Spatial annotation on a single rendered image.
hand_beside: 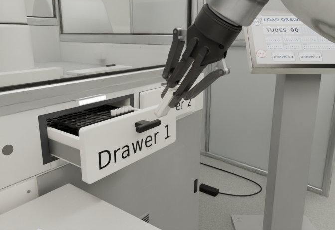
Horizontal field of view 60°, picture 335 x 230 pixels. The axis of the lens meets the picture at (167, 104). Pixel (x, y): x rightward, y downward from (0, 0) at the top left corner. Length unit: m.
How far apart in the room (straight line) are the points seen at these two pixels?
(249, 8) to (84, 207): 0.48
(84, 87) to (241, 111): 1.84
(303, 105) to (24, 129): 1.17
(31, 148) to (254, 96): 1.91
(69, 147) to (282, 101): 1.03
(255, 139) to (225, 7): 2.03
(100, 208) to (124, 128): 0.17
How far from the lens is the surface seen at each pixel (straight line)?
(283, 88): 1.42
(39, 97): 0.67
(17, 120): 0.66
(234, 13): 0.46
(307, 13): 0.35
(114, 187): 0.88
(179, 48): 0.55
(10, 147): 0.66
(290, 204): 1.65
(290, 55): 1.32
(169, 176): 1.09
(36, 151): 0.69
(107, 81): 0.77
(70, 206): 0.65
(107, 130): 0.59
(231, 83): 2.43
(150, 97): 0.88
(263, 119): 2.36
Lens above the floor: 1.10
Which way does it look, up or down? 14 degrees down
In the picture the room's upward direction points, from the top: straight up
